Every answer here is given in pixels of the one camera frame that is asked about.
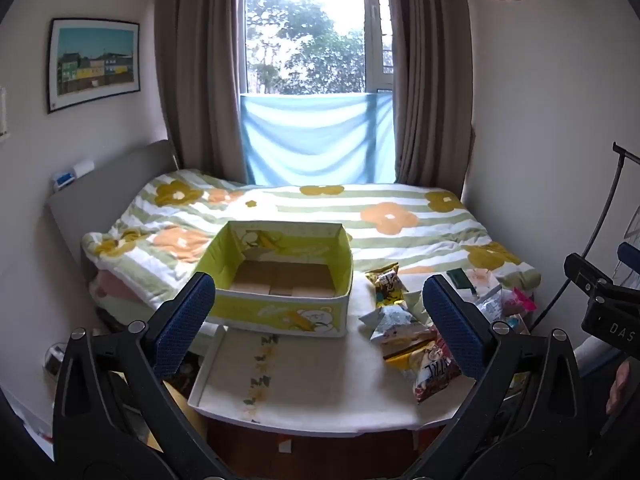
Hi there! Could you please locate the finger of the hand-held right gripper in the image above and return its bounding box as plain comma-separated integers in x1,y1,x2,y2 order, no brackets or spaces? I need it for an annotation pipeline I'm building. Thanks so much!
616,241,640,267

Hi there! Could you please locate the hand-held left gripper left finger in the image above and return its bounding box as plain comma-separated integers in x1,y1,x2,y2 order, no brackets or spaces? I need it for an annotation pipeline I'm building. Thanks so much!
52,271,236,480

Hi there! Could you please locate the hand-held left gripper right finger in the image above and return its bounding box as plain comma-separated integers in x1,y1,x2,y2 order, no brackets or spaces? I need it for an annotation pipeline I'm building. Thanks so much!
400,274,591,480

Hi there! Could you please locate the red white chips packet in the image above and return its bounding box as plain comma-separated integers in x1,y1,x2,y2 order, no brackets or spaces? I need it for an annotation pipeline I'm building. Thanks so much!
410,340,463,405

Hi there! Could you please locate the light blue snack packet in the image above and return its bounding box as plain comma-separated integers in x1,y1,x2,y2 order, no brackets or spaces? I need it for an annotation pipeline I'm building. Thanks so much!
359,305,436,345

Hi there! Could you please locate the yellow green storage box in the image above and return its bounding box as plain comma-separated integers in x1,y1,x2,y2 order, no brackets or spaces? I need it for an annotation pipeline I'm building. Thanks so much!
197,221,355,338

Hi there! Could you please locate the person's right hand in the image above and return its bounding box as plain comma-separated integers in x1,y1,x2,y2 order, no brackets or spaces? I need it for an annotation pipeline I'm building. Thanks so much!
606,360,632,416

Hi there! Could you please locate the white cloth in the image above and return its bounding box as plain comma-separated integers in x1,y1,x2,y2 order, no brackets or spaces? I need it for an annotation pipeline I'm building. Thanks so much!
575,332,621,376

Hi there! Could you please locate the white flower print box lid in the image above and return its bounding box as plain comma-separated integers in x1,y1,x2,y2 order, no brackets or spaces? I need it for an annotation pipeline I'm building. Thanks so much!
187,324,361,423

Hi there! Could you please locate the pink folded bedding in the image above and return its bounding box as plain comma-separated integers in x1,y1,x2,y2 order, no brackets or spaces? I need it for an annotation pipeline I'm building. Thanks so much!
90,270,161,311

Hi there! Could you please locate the yellow black snack packet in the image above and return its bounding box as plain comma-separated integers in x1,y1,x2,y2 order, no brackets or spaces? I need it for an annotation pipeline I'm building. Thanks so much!
365,264,407,308

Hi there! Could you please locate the striped floral blanket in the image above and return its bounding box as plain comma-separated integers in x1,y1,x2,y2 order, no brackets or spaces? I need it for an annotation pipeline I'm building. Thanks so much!
81,169,542,311

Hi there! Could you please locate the grey bed headboard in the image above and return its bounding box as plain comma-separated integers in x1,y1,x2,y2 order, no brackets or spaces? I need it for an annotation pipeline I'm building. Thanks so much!
47,139,178,271

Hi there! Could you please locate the white blue box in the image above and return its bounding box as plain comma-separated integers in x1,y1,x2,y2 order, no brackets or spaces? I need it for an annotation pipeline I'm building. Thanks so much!
51,159,96,192

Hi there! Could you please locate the light blue cloth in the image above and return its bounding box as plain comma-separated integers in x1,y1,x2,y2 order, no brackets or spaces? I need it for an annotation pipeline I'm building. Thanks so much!
240,91,397,186

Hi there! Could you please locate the black cable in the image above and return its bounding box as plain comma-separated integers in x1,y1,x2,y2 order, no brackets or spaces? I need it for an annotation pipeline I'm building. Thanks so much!
530,142,640,331

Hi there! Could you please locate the framed wall picture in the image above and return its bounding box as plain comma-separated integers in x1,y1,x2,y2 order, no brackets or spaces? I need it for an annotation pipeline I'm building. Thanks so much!
46,17,141,115

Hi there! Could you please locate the white window frame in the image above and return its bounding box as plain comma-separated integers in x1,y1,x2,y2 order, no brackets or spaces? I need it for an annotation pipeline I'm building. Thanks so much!
362,0,396,93

